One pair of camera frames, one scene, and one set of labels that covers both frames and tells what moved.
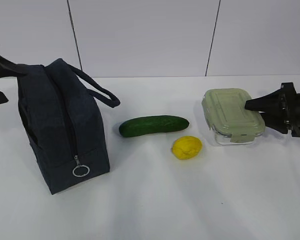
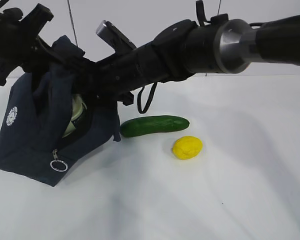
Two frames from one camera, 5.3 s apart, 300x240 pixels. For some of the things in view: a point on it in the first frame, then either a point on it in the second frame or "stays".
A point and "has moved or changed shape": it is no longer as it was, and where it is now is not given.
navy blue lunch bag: x=63 y=129 has moved or changed shape
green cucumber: x=153 y=124 stays
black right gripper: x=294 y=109 to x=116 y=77
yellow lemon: x=187 y=147 stays
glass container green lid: x=231 y=123 to x=78 y=106
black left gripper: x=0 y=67 to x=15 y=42
